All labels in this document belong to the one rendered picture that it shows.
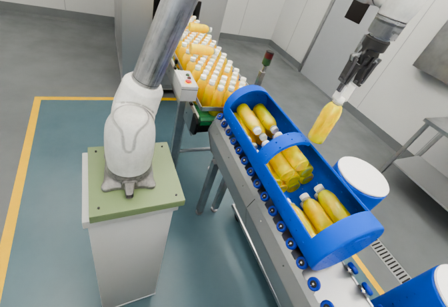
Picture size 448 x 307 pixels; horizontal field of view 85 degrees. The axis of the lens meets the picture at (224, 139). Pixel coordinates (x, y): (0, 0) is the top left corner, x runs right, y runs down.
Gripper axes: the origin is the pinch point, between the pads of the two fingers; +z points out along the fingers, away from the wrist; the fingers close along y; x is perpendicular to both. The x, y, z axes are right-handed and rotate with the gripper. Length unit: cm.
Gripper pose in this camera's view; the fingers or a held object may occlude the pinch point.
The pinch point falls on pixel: (343, 92)
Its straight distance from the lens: 101.8
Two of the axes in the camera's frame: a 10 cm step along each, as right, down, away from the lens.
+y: 9.1, -0.5, 4.1
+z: -2.4, 7.3, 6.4
